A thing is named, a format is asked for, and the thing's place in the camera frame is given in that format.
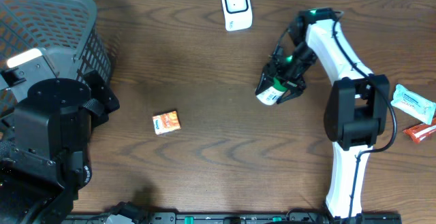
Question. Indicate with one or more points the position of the grey plastic mesh basket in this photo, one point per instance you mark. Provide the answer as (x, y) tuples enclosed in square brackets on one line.
[(65, 29)]

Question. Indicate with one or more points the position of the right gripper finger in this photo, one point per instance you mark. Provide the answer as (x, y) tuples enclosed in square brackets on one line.
[(266, 81), (293, 90)]

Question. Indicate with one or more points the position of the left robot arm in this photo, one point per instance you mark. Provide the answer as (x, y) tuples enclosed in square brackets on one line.
[(44, 149)]

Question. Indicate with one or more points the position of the small orange box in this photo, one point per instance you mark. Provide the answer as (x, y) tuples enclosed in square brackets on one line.
[(166, 122)]

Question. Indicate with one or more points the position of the green lid jar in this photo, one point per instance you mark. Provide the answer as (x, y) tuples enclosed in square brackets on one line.
[(271, 95)]

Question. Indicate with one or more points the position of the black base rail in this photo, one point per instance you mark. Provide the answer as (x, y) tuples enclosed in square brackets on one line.
[(174, 218)]

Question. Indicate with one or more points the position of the red orange snack bag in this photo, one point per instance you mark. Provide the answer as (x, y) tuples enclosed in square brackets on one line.
[(419, 132)]

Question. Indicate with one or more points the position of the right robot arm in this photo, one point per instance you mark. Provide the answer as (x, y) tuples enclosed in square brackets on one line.
[(356, 109)]

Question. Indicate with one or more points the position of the white wet wipes pack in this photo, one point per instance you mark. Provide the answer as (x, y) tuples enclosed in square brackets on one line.
[(413, 104)]

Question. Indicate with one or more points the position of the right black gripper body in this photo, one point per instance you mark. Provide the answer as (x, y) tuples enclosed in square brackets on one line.
[(295, 65)]

